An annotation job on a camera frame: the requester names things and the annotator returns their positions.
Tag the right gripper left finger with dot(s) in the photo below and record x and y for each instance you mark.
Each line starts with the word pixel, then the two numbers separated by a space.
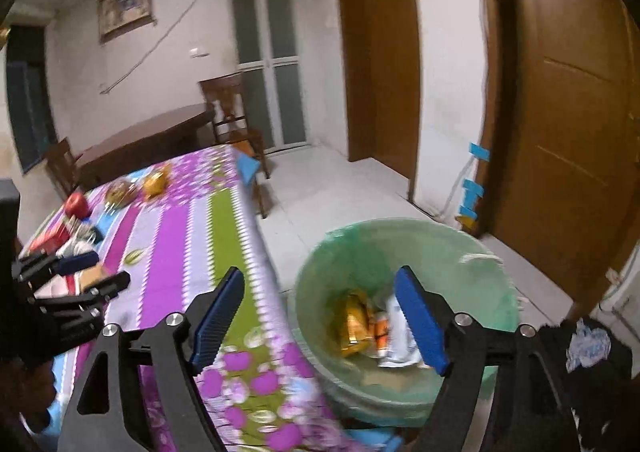
pixel 210 316

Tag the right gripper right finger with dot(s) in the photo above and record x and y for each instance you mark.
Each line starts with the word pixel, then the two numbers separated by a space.
pixel 427 315

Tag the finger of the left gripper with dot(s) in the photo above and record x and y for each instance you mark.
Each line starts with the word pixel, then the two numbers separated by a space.
pixel 91 300
pixel 41 267

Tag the white alcohol wipes packet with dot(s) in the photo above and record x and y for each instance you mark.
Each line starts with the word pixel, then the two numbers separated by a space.
pixel 403 352

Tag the yellow snack wrapper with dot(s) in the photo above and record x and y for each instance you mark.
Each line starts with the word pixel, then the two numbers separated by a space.
pixel 354 323

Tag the yellow sponge block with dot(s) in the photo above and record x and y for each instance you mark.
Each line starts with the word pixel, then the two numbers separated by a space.
pixel 91 276

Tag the white red medicine box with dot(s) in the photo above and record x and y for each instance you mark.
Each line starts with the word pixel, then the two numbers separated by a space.
pixel 59 286

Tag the green lined trash bin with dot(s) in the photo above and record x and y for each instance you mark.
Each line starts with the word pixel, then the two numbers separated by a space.
pixel 395 388

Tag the person's left hand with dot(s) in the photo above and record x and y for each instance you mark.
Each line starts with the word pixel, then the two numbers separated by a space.
pixel 27 394

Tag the red snack packet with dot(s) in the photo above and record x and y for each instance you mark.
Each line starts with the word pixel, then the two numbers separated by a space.
pixel 51 240

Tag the crumpled white tissue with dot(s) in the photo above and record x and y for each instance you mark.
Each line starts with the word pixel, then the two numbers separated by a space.
pixel 84 237

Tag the red apple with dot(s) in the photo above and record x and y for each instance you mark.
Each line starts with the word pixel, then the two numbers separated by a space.
pixel 77 206

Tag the floral purple striped tablecloth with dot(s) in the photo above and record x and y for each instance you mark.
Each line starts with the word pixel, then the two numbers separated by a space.
pixel 132 387

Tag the round pastry in plastic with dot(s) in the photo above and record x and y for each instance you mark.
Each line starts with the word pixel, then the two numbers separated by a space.
pixel 120 194

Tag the wooden chair left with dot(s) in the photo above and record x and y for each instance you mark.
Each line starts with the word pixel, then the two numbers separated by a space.
pixel 61 165

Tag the golden foil wrapper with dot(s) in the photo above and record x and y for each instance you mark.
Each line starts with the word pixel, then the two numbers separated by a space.
pixel 156 181

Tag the brown wooden door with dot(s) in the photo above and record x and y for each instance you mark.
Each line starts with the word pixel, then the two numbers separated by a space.
pixel 562 179
pixel 381 55

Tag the dark window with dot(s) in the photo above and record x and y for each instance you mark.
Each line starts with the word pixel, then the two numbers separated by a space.
pixel 28 96

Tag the dark wooden dining table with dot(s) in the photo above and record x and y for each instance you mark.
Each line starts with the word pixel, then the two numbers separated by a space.
pixel 152 141

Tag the wooden chair by door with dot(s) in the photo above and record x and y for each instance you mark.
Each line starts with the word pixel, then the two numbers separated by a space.
pixel 225 105

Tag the white glass double door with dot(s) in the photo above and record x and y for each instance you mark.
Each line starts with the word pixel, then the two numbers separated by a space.
pixel 268 61

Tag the blue tape strips on wall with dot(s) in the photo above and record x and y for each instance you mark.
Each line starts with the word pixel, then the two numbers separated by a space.
pixel 472 192

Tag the round gold wall clock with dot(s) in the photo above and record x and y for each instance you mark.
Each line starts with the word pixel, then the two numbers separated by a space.
pixel 4 36

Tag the framed wall picture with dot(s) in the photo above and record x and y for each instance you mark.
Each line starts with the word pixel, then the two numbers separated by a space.
pixel 117 17

